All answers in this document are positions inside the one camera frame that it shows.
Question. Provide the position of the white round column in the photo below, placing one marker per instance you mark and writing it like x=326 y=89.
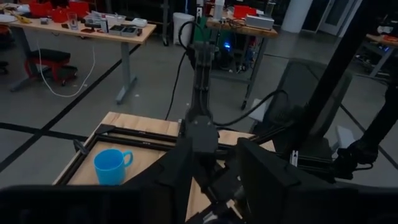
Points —
x=297 y=15

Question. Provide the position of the white rectangular box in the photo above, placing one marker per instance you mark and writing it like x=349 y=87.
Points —
x=259 y=21

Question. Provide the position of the white trash bin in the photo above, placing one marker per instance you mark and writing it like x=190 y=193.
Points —
x=183 y=28

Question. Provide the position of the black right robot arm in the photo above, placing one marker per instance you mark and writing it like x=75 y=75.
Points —
x=202 y=87

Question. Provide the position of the light blue plastic mug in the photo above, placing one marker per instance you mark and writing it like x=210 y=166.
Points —
x=110 y=168

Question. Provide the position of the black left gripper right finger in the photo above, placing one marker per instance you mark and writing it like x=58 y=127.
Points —
x=267 y=174

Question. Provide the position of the red rolling stool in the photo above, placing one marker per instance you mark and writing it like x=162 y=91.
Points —
x=49 y=57

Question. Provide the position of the red plastic bin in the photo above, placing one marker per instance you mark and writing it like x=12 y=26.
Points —
x=59 y=15
x=79 y=8
x=40 y=8

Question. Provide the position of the long wooden worktable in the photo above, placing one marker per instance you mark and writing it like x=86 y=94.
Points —
x=93 y=31

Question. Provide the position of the small wooden side table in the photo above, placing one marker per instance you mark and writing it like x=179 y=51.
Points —
x=242 y=29

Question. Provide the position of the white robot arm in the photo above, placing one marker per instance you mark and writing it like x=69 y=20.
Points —
x=218 y=9

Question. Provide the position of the clear drinking glass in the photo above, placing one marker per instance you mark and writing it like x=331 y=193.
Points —
x=72 y=21

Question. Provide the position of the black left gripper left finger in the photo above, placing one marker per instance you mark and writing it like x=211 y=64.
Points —
x=174 y=174

